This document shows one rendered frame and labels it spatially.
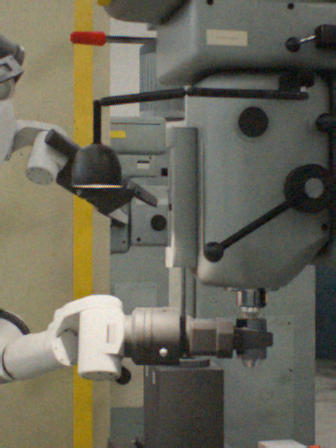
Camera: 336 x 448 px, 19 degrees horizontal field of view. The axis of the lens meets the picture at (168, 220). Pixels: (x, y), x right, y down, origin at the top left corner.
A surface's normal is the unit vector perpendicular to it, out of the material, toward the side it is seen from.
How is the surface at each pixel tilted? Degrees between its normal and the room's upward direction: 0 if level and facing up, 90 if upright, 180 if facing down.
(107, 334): 69
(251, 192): 90
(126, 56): 90
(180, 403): 90
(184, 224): 90
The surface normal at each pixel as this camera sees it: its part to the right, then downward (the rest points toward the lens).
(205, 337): 0.00, -0.01
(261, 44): 0.23, -0.01
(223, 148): -0.44, -0.01
